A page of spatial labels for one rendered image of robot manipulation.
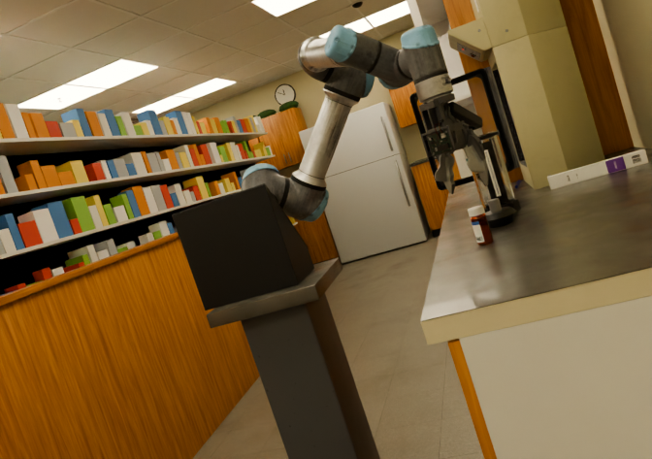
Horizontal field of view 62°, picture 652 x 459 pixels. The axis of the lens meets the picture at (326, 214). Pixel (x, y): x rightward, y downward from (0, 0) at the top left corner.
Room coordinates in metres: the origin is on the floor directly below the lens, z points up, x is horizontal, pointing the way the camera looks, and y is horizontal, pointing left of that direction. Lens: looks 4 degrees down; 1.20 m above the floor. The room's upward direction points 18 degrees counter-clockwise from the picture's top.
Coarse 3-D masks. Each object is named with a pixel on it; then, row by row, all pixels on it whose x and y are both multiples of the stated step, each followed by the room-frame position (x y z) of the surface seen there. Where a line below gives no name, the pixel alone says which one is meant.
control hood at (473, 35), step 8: (464, 24) 1.76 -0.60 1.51; (472, 24) 1.75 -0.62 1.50; (480, 24) 1.74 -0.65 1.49; (448, 32) 1.77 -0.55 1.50; (456, 32) 1.77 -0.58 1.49; (464, 32) 1.76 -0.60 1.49; (472, 32) 1.75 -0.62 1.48; (480, 32) 1.75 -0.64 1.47; (456, 40) 1.82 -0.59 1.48; (464, 40) 1.76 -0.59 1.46; (472, 40) 1.76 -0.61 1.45; (480, 40) 1.75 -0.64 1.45; (488, 40) 1.74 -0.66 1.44; (456, 48) 2.00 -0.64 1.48; (472, 48) 1.82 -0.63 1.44; (480, 48) 1.75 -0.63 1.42; (488, 48) 1.74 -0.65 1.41; (480, 56) 1.92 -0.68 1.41; (488, 56) 1.98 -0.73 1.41
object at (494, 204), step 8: (496, 200) 1.36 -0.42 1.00; (496, 208) 1.36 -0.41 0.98; (504, 208) 1.37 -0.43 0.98; (512, 208) 1.36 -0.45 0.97; (488, 216) 1.34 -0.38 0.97; (496, 216) 1.33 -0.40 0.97; (504, 216) 1.32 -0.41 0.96; (512, 216) 1.34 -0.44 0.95; (496, 224) 1.34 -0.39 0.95; (504, 224) 1.34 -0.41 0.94
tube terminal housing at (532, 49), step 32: (480, 0) 1.74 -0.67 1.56; (512, 0) 1.71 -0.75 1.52; (544, 0) 1.77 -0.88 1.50; (512, 32) 1.72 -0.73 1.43; (544, 32) 1.75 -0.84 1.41; (512, 64) 1.73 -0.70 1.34; (544, 64) 1.73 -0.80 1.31; (576, 64) 1.80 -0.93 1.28; (512, 96) 1.74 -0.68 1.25; (544, 96) 1.71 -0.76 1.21; (576, 96) 1.78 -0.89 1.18; (544, 128) 1.72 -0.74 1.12; (576, 128) 1.76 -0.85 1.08; (544, 160) 1.73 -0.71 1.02; (576, 160) 1.74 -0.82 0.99
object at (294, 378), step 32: (256, 320) 1.49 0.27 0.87; (288, 320) 1.47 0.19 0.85; (320, 320) 1.52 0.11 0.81; (256, 352) 1.50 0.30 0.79; (288, 352) 1.48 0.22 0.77; (320, 352) 1.45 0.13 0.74; (288, 384) 1.48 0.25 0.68; (320, 384) 1.46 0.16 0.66; (352, 384) 1.61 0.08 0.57; (288, 416) 1.49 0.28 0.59; (320, 416) 1.47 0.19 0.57; (352, 416) 1.52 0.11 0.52; (288, 448) 1.50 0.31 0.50; (320, 448) 1.48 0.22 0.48; (352, 448) 1.45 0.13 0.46
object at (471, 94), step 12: (456, 84) 2.09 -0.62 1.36; (468, 84) 2.08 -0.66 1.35; (480, 84) 2.06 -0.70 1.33; (456, 96) 2.10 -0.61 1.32; (468, 96) 2.08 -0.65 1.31; (480, 96) 2.06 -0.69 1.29; (468, 108) 2.09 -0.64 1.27; (480, 108) 2.07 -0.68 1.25; (492, 120) 2.06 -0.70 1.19; (480, 132) 2.08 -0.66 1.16; (456, 156) 2.13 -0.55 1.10; (504, 156) 2.05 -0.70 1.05; (456, 168) 2.13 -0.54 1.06; (468, 168) 2.11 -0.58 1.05
